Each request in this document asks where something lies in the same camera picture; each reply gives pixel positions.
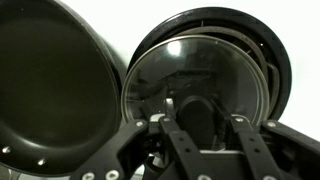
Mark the small black pot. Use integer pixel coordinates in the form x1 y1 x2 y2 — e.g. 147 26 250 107
176 26 280 116

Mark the right rear stove burner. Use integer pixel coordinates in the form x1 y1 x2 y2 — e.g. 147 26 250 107
128 7 292 120

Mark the large black frying pan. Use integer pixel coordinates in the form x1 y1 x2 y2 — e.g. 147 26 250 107
0 0 121 176

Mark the small glass lid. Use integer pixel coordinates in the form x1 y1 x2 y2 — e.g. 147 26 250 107
121 35 270 150

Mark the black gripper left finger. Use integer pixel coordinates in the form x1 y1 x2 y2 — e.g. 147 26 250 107
69 98 201 180

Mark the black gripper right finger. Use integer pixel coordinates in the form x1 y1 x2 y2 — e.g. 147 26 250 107
209 98 320 180

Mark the white electric stove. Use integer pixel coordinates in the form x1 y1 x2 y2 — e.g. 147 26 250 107
0 0 320 180

